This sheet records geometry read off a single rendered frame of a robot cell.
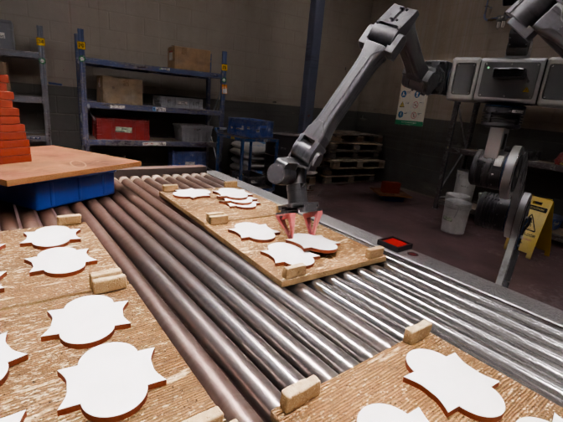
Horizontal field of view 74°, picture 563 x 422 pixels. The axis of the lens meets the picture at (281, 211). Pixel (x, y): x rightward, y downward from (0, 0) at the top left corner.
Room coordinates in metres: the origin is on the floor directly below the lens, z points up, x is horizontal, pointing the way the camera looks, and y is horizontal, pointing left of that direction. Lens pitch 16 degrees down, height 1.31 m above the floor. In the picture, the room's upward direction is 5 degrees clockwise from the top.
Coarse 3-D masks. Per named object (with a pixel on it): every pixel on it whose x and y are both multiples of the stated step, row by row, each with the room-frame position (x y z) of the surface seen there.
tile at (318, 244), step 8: (288, 240) 0.95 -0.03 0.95; (296, 240) 0.95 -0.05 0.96; (304, 240) 0.96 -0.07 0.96; (312, 240) 0.97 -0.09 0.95; (320, 240) 0.97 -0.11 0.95; (328, 240) 0.98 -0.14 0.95; (304, 248) 0.89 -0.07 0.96; (312, 248) 0.91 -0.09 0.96; (320, 248) 0.90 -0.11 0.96; (328, 248) 0.91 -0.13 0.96; (336, 248) 0.92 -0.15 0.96
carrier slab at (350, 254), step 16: (208, 224) 1.07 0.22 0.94; (224, 224) 1.08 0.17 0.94; (272, 224) 1.13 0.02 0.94; (288, 224) 1.14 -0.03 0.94; (304, 224) 1.16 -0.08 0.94; (224, 240) 0.97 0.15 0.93; (240, 240) 0.96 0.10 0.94; (336, 240) 1.03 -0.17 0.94; (352, 240) 1.05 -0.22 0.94; (240, 256) 0.89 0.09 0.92; (256, 256) 0.87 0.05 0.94; (320, 256) 0.90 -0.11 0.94; (336, 256) 0.91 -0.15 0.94; (352, 256) 0.92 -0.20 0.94; (384, 256) 0.95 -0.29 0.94; (272, 272) 0.78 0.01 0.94; (320, 272) 0.81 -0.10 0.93; (336, 272) 0.84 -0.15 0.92
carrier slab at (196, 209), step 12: (168, 192) 1.41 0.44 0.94; (180, 204) 1.26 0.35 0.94; (192, 204) 1.27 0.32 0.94; (204, 204) 1.28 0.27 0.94; (216, 204) 1.30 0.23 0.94; (264, 204) 1.36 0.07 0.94; (276, 204) 1.37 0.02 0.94; (192, 216) 1.16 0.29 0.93; (204, 216) 1.15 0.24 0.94; (228, 216) 1.17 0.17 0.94; (240, 216) 1.18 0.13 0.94; (252, 216) 1.20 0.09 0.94; (264, 216) 1.22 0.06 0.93
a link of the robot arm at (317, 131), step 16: (368, 32) 1.14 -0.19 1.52; (368, 48) 1.10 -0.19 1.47; (384, 48) 1.09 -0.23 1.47; (400, 48) 1.11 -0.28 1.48; (368, 64) 1.08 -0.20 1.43; (352, 80) 1.07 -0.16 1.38; (368, 80) 1.11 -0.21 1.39; (336, 96) 1.07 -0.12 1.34; (352, 96) 1.08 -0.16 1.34; (320, 112) 1.07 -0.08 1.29; (336, 112) 1.05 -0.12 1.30; (320, 128) 1.04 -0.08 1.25; (304, 144) 1.04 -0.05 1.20; (320, 144) 1.03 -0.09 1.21; (304, 160) 1.03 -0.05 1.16
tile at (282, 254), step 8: (272, 248) 0.91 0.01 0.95; (280, 248) 0.91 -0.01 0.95; (288, 248) 0.92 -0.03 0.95; (296, 248) 0.92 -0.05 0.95; (272, 256) 0.85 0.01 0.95; (280, 256) 0.86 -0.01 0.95; (288, 256) 0.86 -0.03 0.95; (296, 256) 0.87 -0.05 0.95; (304, 256) 0.87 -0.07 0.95; (312, 256) 0.88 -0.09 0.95; (280, 264) 0.82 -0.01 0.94; (288, 264) 0.82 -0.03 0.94; (304, 264) 0.82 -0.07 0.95; (312, 264) 0.84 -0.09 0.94
